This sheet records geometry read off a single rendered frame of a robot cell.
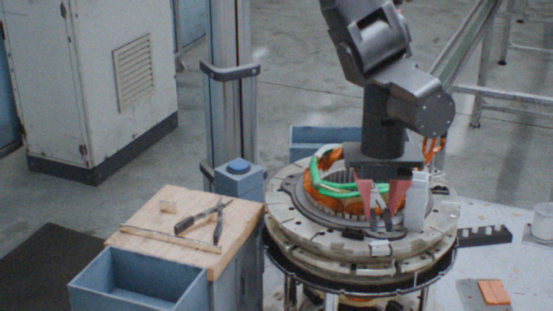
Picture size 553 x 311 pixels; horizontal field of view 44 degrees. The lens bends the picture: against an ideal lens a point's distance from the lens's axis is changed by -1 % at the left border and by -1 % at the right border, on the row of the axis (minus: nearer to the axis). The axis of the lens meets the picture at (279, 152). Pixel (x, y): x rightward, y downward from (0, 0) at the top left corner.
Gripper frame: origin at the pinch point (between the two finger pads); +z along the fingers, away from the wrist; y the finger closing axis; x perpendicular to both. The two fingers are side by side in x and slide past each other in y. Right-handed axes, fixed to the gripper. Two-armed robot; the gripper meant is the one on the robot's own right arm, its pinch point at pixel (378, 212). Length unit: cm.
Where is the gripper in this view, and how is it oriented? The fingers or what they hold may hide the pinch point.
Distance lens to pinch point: 94.2
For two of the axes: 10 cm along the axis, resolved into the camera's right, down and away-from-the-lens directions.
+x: 0.2, -3.9, 9.2
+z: 0.0, 9.2, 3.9
